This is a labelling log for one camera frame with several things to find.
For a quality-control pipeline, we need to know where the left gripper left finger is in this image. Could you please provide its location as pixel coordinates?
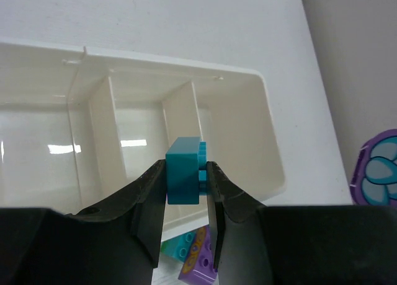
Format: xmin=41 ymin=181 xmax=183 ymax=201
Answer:
xmin=67 ymin=160 xmax=166 ymax=269

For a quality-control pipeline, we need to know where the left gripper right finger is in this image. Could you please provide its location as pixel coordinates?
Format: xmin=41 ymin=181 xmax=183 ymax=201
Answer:
xmin=207 ymin=161 xmax=267 ymax=270

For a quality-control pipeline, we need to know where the teal lego brick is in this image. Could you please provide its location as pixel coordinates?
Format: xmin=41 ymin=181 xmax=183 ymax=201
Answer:
xmin=166 ymin=136 xmax=207 ymax=205
xmin=161 ymin=226 xmax=206 ymax=262

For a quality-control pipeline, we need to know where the purple curved lego brick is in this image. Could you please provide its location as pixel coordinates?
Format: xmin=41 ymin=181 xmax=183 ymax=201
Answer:
xmin=349 ymin=129 xmax=396 ymax=208

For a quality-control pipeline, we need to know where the teal lego brick on table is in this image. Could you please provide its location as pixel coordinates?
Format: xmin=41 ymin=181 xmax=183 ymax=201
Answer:
xmin=161 ymin=226 xmax=206 ymax=262

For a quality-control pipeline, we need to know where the purple lego brick on table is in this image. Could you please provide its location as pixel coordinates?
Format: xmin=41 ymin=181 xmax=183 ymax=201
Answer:
xmin=178 ymin=226 xmax=218 ymax=285

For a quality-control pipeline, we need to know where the white three-compartment tray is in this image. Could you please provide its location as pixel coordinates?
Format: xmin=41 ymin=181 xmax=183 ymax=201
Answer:
xmin=0 ymin=36 xmax=287 ymax=240

